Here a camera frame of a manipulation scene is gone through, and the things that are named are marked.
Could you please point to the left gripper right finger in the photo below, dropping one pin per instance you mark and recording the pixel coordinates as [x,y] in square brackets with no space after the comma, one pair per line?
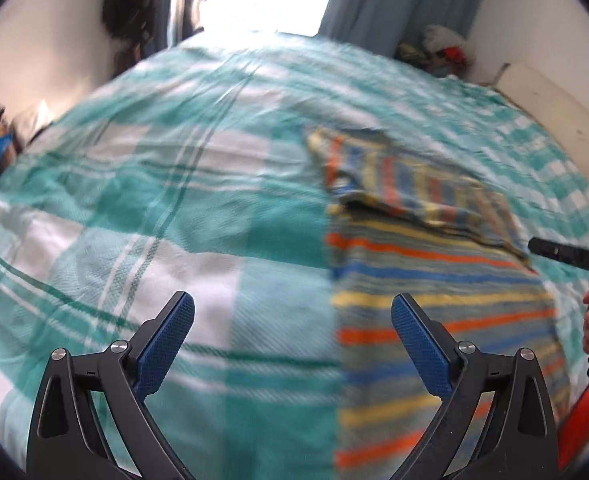
[518,439]

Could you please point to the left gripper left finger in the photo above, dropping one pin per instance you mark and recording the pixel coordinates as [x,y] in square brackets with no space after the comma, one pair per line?
[66,440]

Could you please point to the striped knit sweater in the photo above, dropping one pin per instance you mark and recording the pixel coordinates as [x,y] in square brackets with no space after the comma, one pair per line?
[400,221]

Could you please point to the red sleeve right forearm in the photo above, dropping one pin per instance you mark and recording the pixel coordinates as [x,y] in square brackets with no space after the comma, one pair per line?
[573,433]

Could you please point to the clothes pile in corner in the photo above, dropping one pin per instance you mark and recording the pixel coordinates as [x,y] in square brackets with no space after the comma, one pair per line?
[440,52]

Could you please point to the dark hanging clothes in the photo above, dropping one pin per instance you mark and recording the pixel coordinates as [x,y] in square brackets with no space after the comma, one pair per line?
[141,26]

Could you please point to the cream headboard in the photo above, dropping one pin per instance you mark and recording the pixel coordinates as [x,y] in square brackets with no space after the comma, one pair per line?
[561,115]

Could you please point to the teal checked bed cover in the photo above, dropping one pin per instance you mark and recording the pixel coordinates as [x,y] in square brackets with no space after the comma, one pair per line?
[192,172]

